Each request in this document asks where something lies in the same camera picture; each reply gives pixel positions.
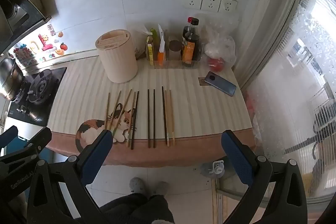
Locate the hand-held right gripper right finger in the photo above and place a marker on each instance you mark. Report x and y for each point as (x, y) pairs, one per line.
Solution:
(236, 158)

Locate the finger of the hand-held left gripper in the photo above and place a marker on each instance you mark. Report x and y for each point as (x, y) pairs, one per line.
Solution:
(39, 141)
(9, 133)

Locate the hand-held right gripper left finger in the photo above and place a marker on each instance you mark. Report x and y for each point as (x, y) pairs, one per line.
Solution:
(96, 157)

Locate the light wooden chopstick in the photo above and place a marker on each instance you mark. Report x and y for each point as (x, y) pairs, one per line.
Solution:
(116, 106)
(131, 116)
(172, 119)
(125, 102)

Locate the dark wooden chopstick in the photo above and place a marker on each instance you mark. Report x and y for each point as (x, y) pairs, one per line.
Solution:
(164, 111)
(135, 119)
(154, 119)
(148, 119)

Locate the beige cylindrical chopstick holder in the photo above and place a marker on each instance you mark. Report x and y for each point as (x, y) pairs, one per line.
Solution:
(118, 56)

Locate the clear plastic jug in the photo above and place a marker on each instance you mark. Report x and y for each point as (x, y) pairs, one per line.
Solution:
(214, 169)

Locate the grey slipper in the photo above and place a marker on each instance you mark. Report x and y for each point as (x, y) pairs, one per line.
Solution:
(160, 188)
(137, 185)

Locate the black gas stove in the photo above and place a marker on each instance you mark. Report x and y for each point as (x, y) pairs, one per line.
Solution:
(39, 90)

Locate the striped cat print table mat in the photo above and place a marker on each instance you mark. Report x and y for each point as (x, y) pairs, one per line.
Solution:
(202, 113)

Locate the steel cooking pot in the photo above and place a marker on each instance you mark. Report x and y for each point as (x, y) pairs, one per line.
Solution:
(9, 75)

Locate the person's legs in dark pants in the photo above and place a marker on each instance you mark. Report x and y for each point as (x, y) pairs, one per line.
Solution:
(136, 209)

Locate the blue smartphone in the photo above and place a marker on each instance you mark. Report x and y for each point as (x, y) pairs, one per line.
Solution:
(220, 83)

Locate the small brown card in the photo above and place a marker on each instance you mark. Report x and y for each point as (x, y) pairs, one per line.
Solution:
(201, 81)

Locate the red tomato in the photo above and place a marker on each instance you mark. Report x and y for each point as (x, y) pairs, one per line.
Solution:
(216, 63)

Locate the clear plastic bag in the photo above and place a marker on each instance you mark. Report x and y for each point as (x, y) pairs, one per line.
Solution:
(221, 48)

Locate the clear plastic organizer tray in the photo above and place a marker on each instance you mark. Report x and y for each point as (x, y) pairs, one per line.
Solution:
(174, 64)

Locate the yellow seasoning box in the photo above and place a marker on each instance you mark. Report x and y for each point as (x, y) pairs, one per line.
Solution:
(150, 53)

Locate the steel range hood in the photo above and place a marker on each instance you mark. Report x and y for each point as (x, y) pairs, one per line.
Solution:
(18, 14)

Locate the orange seasoning packet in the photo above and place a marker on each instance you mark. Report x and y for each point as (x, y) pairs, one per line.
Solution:
(161, 54)

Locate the dark soy sauce bottle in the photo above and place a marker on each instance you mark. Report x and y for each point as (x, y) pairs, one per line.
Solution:
(190, 43)

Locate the brown lid spice jar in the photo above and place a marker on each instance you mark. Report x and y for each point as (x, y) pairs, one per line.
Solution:
(175, 50)

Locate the green seasoning packet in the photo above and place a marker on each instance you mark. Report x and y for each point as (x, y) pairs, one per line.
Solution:
(154, 34)

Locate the fruit wall stickers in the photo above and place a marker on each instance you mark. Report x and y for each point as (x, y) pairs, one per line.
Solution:
(42, 47)

